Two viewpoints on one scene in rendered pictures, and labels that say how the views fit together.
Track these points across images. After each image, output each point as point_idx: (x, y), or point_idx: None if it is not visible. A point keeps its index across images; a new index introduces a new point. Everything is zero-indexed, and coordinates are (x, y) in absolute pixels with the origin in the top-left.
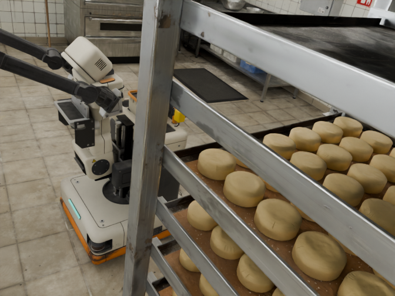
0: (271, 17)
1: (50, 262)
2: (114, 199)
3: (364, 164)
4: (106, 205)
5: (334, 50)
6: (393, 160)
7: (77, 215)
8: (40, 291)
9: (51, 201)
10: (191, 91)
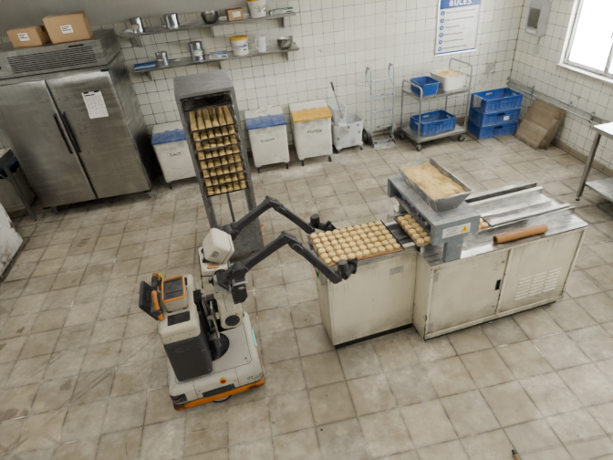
0: (216, 105)
1: (277, 340)
2: (222, 339)
3: (206, 121)
4: (230, 331)
5: (216, 102)
6: (199, 122)
7: (253, 330)
8: (285, 323)
9: (273, 399)
10: (233, 109)
